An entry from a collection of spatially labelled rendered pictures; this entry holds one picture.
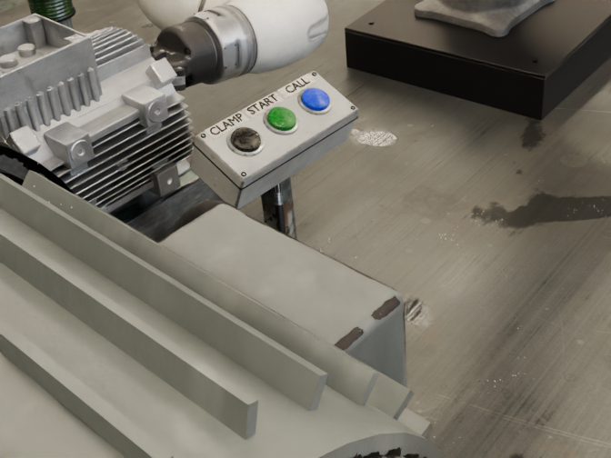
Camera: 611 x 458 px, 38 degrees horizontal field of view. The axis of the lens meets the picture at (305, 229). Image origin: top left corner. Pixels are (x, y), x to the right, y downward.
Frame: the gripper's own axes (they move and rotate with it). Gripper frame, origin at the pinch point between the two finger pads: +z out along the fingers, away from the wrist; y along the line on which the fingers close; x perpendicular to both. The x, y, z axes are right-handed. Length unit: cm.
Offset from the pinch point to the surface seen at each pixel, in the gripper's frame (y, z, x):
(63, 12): -27.0, -18.7, 0.7
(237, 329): 68, 35, -24
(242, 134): 23.5, -6.0, -1.0
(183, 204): 8.0, -10.3, 14.5
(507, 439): 52, -14, 26
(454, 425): 47, -13, 26
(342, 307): 67, 29, -21
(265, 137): 24.1, -8.4, -0.1
